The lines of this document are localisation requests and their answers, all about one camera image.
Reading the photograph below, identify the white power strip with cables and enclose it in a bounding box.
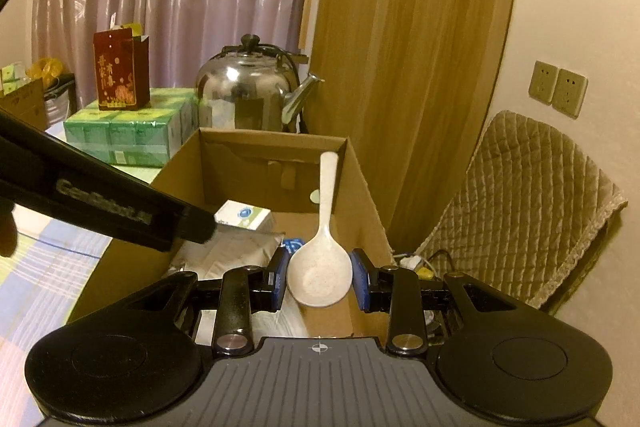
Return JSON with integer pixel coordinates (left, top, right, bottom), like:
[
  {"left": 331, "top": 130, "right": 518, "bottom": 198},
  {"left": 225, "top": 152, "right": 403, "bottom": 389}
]
[{"left": 392, "top": 254, "right": 437, "bottom": 281}]

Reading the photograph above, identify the yellow plastic bag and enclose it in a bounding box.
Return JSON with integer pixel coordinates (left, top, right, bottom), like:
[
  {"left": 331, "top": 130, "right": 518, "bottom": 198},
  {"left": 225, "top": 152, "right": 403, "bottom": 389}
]
[{"left": 24, "top": 58, "right": 64, "bottom": 81}]

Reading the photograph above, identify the wooden strip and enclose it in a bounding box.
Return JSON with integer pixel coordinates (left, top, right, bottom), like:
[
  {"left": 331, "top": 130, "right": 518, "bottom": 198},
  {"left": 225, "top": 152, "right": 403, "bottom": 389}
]
[{"left": 299, "top": 0, "right": 314, "bottom": 51}]

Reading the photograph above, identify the cardboard box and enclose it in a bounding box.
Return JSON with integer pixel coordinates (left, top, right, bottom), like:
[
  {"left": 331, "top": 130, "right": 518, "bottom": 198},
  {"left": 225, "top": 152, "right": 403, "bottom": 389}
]
[{"left": 64, "top": 126, "right": 394, "bottom": 339}]

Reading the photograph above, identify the quilted beige chair cover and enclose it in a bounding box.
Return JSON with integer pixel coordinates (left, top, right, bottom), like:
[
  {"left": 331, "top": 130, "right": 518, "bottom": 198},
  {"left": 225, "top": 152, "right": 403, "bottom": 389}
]
[{"left": 414, "top": 109, "right": 629, "bottom": 314}]

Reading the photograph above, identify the stainless steel kettle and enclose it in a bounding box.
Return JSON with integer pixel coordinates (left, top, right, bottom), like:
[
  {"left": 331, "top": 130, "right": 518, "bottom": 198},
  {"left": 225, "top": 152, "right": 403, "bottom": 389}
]
[{"left": 194, "top": 34, "right": 326, "bottom": 136}]

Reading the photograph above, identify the brown cardboard carton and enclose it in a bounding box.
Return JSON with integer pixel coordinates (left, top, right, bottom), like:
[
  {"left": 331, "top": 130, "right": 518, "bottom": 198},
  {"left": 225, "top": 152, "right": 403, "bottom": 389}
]
[{"left": 0, "top": 79, "right": 47, "bottom": 131}]

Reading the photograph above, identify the white rice spoon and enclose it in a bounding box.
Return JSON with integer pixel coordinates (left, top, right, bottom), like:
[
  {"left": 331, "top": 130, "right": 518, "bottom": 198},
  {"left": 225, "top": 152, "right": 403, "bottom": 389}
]
[{"left": 285, "top": 151, "right": 354, "bottom": 309}]

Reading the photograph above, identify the beige wall socket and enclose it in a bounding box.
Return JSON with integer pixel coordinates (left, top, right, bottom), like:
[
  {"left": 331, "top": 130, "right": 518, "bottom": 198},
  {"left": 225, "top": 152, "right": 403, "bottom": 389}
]
[
  {"left": 528, "top": 60, "right": 560, "bottom": 106},
  {"left": 551, "top": 68, "right": 589, "bottom": 118}
]

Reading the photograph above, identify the wooden door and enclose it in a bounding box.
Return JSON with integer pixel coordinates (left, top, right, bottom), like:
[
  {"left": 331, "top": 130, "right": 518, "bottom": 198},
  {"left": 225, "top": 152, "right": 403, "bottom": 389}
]
[{"left": 304, "top": 0, "right": 522, "bottom": 254}]

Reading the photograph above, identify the red gift box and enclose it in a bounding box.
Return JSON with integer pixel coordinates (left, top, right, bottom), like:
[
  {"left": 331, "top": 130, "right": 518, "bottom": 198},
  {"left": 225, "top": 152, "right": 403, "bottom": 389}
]
[{"left": 92, "top": 24, "right": 150, "bottom": 112}]

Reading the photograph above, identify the white medicine box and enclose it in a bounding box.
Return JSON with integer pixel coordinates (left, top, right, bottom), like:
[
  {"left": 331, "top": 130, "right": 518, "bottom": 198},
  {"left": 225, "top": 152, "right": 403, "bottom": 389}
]
[{"left": 213, "top": 199, "right": 277, "bottom": 234}]

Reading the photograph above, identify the silver foil pouch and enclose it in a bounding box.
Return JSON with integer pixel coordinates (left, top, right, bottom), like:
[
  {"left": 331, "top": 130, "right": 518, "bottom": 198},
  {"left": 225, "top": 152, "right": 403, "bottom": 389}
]
[{"left": 169, "top": 226, "right": 286, "bottom": 281}]

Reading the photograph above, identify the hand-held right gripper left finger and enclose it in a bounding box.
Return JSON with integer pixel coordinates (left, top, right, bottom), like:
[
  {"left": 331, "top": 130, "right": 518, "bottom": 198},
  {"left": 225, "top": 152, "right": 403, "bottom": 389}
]
[{"left": 94, "top": 246, "right": 290, "bottom": 358}]

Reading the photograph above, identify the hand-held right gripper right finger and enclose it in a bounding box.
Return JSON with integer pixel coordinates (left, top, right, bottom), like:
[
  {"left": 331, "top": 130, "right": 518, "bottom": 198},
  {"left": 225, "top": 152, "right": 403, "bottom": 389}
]
[{"left": 351, "top": 248, "right": 552, "bottom": 358}]

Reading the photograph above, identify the stack of green boxes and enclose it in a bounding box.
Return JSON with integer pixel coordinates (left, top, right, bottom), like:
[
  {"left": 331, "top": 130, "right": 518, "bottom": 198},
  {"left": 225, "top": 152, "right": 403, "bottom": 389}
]
[{"left": 0, "top": 62, "right": 27, "bottom": 96}]

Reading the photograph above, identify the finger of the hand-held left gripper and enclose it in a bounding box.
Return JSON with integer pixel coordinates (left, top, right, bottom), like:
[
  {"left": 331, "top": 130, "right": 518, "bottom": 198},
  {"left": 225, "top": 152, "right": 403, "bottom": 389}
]
[{"left": 170, "top": 201, "right": 220, "bottom": 253}]

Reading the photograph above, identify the white bucket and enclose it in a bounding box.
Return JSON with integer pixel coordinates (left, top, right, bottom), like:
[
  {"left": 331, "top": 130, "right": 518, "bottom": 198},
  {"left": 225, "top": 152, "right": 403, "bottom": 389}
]
[{"left": 43, "top": 74, "right": 79, "bottom": 128}]

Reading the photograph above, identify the green tissue multipack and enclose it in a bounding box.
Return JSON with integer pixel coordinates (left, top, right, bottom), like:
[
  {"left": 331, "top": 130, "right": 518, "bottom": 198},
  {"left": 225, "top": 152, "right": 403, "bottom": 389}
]
[{"left": 63, "top": 87, "right": 202, "bottom": 168}]

